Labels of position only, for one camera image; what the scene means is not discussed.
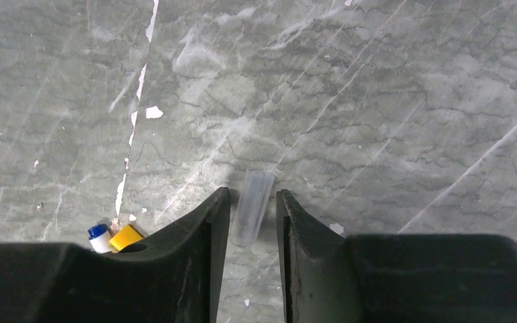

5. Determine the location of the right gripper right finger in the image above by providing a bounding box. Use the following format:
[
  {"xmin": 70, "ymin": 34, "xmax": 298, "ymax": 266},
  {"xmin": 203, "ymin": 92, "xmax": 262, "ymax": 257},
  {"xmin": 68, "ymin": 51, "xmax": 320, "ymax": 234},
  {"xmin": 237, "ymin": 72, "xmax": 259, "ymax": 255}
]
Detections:
[{"xmin": 276, "ymin": 190, "xmax": 517, "ymax": 322}]

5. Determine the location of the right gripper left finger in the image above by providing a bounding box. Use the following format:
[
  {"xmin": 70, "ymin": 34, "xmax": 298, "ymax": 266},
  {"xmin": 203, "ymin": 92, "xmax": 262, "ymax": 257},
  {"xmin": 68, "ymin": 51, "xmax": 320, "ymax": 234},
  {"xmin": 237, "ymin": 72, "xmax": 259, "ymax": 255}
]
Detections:
[{"xmin": 0, "ymin": 187, "xmax": 231, "ymax": 322}]

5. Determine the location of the white pen blue cap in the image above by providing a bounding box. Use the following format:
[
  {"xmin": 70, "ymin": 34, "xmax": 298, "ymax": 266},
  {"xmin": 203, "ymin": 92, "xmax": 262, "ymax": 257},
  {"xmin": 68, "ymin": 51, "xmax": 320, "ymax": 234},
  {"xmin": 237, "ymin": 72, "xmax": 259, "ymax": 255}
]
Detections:
[{"xmin": 88, "ymin": 223, "xmax": 114, "ymax": 254}]

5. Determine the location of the clear pen cap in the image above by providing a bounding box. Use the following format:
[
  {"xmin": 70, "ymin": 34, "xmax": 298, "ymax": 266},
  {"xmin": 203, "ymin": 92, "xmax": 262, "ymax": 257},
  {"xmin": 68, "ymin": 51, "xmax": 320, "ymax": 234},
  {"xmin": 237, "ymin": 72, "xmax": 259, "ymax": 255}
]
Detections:
[{"xmin": 231, "ymin": 170, "xmax": 275, "ymax": 247}]

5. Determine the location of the yellow pen cap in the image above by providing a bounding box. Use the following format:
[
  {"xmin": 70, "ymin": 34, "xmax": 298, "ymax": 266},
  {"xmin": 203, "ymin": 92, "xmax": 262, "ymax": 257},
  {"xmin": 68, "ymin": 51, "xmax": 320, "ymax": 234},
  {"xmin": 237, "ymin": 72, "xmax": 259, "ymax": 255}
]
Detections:
[{"xmin": 109, "ymin": 225, "xmax": 144, "ymax": 252}]

